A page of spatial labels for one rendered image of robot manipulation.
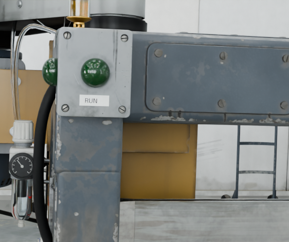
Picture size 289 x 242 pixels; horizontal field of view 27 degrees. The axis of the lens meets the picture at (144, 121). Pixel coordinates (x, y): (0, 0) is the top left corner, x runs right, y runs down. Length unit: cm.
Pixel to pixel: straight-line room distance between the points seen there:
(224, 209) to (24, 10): 41
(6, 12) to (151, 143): 29
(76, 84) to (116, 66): 5
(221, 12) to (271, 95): 544
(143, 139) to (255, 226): 21
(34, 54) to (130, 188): 490
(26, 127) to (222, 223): 31
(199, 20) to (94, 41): 547
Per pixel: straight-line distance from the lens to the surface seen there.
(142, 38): 68
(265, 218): 90
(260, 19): 627
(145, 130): 92
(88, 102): 61
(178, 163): 99
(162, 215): 85
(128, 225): 85
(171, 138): 93
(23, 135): 87
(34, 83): 104
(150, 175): 98
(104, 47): 62
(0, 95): 104
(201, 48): 69
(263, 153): 629
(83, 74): 60
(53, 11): 86
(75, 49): 61
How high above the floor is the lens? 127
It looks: 3 degrees down
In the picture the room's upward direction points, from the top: 2 degrees clockwise
